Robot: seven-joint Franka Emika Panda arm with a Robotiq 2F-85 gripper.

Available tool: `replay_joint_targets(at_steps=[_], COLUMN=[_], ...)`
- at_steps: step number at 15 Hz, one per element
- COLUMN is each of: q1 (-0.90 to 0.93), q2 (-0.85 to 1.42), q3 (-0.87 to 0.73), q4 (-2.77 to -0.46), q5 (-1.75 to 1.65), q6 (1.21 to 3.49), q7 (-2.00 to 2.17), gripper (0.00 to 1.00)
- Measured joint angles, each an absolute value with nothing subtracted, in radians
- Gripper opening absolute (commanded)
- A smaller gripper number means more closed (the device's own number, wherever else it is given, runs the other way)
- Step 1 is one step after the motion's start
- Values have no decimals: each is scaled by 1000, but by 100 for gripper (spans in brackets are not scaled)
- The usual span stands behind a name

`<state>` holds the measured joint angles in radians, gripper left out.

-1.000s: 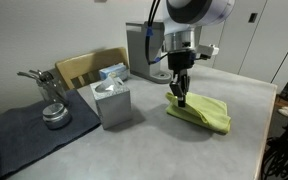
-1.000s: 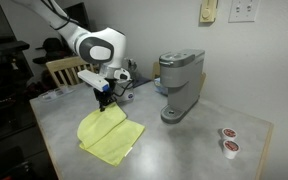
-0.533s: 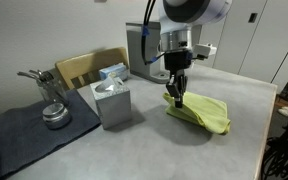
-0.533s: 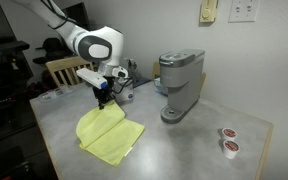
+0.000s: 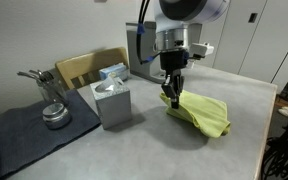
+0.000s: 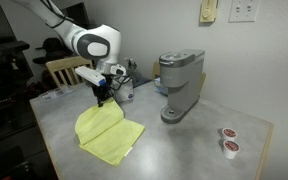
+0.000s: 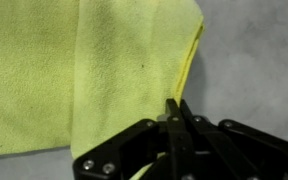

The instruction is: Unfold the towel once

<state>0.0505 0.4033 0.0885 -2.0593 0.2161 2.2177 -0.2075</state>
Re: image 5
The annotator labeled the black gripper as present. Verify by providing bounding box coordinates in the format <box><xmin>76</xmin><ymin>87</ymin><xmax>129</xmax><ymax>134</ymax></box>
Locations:
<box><xmin>159</xmin><ymin>48</ymin><xmax>189</xmax><ymax>110</ymax></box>

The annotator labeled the yellow microfiber towel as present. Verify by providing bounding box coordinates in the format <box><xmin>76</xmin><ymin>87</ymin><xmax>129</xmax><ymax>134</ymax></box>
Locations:
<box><xmin>159</xmin><ymin>90</ymin><xmax>232</xmax><ymax>139</ymax></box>

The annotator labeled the grey pod coffee machine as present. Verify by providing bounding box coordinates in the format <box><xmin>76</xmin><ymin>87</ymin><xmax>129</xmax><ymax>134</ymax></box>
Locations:
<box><xmin>125</xmin><ymin>20</ymin><xmax>203</xmax><ymax>84</ymax></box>

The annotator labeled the white tissue box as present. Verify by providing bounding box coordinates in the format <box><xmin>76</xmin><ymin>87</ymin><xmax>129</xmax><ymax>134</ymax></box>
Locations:
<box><xmin>89</xmin><ymin>75</ymin><xmax>133</xmax><ymax>130</ymax></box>

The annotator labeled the light blue wipes box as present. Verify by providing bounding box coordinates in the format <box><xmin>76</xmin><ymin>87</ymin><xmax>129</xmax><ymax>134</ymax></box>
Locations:
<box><xmin>98</xmin><ymin>62</ymin><xmax>131</xmax><ymax>82</ymax></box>

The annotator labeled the wooden slatted board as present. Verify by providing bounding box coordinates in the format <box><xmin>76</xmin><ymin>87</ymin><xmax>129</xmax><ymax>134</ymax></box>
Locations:
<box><xmin>54</xmin><ymin>46</ymin><xmax>131</xmax><ymax>91</ymax></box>

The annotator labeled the white cabinet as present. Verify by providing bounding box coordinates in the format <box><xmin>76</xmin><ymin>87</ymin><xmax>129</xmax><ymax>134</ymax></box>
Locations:
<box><xmin>202</xmin><ymin>0</ymin><xmax>288</xmax><ymax>94</ymax></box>

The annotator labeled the round metal tin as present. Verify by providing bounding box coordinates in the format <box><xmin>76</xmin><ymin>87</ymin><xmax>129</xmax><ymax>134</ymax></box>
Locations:
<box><xmin>41</xmin><ymin>102</ymin><xmax>72</xmax><ymax>130</ymax></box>

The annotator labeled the glass jar with cutlery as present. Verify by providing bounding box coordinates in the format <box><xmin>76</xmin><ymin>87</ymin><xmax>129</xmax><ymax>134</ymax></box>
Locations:
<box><xmin>16</xmin><ymin>69</ymin><xmax>68</xmax><ymax>108</ymax></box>

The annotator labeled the black tripod stand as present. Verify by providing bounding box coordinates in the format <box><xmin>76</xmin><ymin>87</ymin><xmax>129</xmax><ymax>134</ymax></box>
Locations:
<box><xmin>262</xmin><ymin>113</ymin><xmax>288</xmax><ymax>180</ymax></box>

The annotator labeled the dark blue cloth mat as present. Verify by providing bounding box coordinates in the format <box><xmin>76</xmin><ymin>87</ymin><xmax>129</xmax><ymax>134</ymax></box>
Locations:
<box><xmin>0</xmin><ymin>88</ymin><xmax>102</xmax><ymax>180</ymax></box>

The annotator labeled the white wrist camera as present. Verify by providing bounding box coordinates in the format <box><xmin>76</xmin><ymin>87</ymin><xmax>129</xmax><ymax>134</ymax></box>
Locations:
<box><xmin>188</xmin><ymin>42</ymin><xmax>215</xmax><ymax>58</ymax></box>

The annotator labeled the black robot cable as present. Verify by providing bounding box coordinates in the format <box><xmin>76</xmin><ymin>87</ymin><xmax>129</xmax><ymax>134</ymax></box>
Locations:
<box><xmin>136</xmin><ymin>0</ymin><xmax>162</xmax><ymax>65</ymax></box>

